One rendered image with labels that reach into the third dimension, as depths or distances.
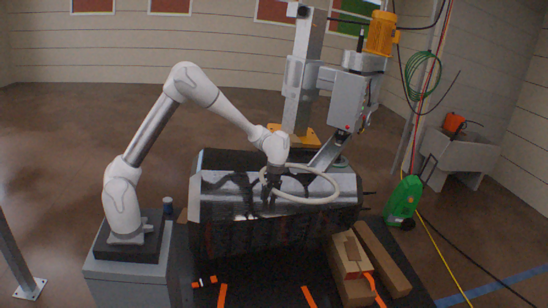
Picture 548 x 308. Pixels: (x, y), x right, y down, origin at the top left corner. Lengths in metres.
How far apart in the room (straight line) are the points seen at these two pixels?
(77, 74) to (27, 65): 1.72
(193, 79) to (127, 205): 0.58
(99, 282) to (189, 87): 0.97
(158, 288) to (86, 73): 7.93
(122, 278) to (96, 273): 0.12
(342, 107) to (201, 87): 1.21
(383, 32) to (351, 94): 0.84
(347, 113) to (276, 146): 0.81
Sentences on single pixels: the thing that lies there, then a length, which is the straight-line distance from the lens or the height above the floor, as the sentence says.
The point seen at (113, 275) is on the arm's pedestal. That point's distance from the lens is 1.39.
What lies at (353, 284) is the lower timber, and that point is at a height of 0.15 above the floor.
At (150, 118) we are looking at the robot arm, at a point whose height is 1.37.
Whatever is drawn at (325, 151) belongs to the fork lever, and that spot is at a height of 1.00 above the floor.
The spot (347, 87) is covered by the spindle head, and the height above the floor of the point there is 1.48.
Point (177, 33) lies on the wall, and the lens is 8.02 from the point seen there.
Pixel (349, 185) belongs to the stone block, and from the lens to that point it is 2.18.
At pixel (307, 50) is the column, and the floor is 1.64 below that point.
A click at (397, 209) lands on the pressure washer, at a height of 0.24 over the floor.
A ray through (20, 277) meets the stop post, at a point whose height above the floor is 0.18.
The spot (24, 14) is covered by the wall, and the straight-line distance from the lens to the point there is 9.74.
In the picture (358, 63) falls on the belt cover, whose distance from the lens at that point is 2.00.
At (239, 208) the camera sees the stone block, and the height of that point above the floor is 0.69.
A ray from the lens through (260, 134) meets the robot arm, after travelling 1.51.
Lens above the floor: 1.81
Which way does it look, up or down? 25 degrees down
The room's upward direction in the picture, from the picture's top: 9 degrees clockwise
